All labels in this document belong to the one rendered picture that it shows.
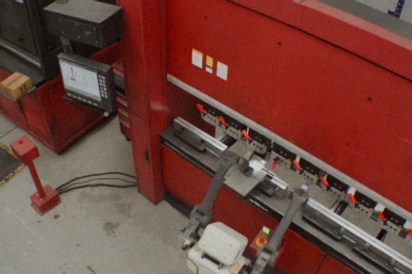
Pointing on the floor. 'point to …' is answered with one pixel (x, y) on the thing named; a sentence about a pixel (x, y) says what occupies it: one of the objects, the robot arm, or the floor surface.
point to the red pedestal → (51, 200)
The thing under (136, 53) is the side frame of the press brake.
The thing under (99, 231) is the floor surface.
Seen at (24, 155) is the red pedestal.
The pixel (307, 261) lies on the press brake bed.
